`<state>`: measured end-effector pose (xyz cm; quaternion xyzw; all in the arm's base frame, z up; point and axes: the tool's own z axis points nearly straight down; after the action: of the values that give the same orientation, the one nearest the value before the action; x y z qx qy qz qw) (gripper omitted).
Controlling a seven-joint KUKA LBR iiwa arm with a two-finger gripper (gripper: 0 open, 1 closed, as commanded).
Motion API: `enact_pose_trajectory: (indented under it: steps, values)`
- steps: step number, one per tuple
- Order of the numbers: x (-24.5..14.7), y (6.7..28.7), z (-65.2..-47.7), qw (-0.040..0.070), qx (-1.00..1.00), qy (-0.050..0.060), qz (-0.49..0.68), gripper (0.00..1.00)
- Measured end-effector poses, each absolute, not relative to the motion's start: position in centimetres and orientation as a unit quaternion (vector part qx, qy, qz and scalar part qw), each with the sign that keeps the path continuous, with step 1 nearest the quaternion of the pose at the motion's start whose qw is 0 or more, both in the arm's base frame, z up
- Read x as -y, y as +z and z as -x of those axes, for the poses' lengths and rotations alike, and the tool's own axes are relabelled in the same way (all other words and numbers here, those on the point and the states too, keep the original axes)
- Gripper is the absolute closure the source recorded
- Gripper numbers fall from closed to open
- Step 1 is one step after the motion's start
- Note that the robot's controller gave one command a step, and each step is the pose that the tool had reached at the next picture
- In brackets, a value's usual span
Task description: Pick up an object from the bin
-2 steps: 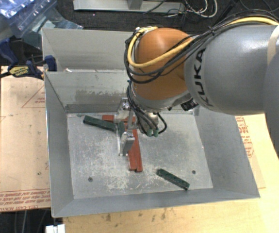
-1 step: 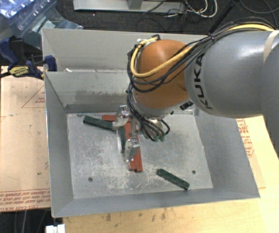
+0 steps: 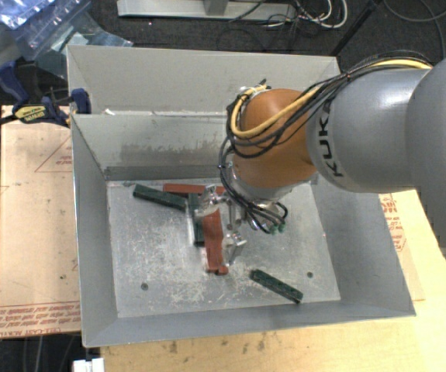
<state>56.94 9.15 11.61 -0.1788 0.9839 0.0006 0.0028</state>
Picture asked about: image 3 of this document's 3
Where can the red-brown flat block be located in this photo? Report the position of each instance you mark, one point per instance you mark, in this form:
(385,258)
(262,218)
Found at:
(180,189)
(215,242)

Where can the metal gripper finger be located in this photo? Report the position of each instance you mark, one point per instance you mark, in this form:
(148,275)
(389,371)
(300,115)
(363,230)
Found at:
(233,246)
(208,200)

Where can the grey metal bin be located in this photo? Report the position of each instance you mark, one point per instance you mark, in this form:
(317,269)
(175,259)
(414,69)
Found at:
(149,246)

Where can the brown cardboard board red print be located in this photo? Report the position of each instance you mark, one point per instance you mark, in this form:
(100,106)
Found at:
(36,227)

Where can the dark green flat block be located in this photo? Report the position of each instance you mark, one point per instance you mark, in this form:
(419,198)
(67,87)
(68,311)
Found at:
(198,231)
(276,286)
(158,197)

